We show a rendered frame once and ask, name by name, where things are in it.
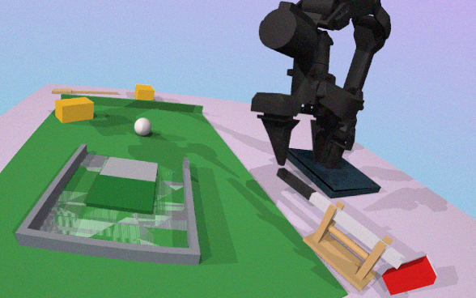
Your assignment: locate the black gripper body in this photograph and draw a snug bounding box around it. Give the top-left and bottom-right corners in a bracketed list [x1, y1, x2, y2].
[251, 62, 350, 123]

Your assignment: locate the orange-yellow block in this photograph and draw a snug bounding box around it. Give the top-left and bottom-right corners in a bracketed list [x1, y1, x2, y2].
[134, 84, 155, 101]
[55, 97, 94, 124]

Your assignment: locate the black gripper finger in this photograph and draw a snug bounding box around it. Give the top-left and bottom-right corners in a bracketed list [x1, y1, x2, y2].
[310, 119, 345, 161]
[257, 114, 300, 166]

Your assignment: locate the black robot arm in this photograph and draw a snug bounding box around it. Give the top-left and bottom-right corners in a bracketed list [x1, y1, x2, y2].
[258, 0, 391, 169]

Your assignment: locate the white golf ball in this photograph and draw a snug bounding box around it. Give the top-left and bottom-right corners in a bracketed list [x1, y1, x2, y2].
[134, 118, 151, 135]

